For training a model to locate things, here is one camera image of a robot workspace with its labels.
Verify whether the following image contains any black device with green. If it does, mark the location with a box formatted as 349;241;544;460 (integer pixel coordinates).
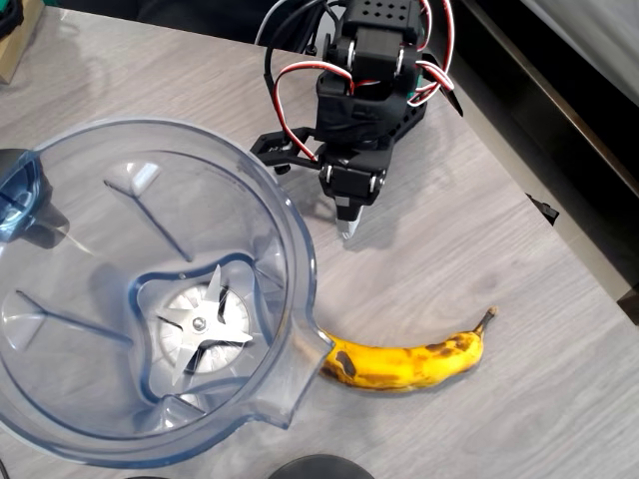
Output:
0;0;26;39

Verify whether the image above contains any thin black cable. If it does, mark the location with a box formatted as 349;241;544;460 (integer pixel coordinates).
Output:
261;42;320;166

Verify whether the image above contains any black triangular table clamp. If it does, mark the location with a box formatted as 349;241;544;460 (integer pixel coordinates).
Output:
423;49;465;119

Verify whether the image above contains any steel blender blade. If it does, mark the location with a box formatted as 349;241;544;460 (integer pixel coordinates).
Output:
155;263;255;386

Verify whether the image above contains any green circuit board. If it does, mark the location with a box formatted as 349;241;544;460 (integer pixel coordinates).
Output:
412;64;429;104

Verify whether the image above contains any black round lid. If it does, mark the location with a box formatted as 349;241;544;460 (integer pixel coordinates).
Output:
272;453;373;479

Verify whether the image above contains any dark metal window rail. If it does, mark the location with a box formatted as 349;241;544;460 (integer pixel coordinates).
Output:
448;0;639;325

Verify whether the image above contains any grey cable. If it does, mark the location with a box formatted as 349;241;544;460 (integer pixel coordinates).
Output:
254;0;330;46

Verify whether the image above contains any small black edge clamp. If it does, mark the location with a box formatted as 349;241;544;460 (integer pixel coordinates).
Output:
526;193;561;227

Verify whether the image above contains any ripe yellow spotted banana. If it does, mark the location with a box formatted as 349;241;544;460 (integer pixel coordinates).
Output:
319;306;500;395

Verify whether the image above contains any red white black servo cable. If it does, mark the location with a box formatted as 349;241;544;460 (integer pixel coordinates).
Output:
406;58;456;108
417;0;456;91
272;60;353;164

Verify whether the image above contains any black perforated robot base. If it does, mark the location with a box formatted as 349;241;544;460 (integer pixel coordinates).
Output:
386;97;429;149

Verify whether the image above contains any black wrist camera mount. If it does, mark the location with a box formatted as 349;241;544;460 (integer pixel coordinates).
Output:
249;127;323;176

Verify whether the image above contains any clear plastic blender jar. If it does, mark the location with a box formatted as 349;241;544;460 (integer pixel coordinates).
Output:
0;117;336;470

